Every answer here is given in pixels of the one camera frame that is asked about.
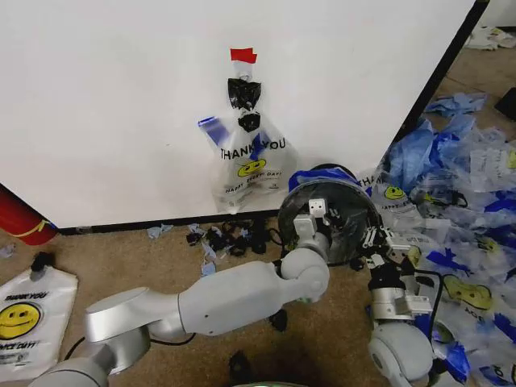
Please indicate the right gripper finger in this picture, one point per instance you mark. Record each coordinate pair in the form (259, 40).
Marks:
(397, 248)
(371, 238)

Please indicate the black round trash bin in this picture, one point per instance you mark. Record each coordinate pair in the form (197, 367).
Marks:
(342, 242)

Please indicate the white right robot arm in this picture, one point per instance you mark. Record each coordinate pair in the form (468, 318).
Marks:
(401, 350)

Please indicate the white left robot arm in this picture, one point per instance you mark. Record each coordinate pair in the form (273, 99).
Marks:
(225, 300)

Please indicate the blue-edged bin liner bag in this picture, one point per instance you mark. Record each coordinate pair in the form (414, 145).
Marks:
(318, 174)

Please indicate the clear smiley bag beside bin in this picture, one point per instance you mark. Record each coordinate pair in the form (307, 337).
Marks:
(393, 195)

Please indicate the clear bag with stretched smiley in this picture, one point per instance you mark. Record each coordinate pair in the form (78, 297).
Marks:
(469, 296)

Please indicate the clear thank you smiley bag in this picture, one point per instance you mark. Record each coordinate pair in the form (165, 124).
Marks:
(258, 169)

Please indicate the crumpled blue plastic bag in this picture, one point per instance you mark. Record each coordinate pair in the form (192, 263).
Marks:
(409, 153)

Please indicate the pale blue crumpled bag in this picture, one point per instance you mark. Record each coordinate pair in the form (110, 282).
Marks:
(457, 102)

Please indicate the white thank you smiley bag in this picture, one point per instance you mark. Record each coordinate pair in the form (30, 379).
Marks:
(36, 318)

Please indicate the black tape scrap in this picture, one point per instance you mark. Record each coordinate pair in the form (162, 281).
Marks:
(279, 318)

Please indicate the pale blue torn scrap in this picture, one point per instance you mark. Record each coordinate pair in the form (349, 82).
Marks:
(209, 267)

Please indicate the large black tape patch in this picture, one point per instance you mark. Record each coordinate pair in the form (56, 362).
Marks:
(243, 93)

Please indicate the white robot front shell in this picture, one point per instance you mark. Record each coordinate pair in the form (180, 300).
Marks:
(266, 384)

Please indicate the pale blue plastic scrap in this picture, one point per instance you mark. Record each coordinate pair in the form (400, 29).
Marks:
(159, 231)

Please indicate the dark flat object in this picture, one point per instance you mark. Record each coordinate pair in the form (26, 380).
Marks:
(506, 105)

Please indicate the red tape strip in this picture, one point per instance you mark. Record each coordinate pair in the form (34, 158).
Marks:
(243, 55)

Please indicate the white printed bags heap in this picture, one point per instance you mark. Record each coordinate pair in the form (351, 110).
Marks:
(489, 38)

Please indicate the red cylinder with yellow line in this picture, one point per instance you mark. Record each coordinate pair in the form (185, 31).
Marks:
(24, 221)

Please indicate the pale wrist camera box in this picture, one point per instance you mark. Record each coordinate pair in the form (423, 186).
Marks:
(317, 206)

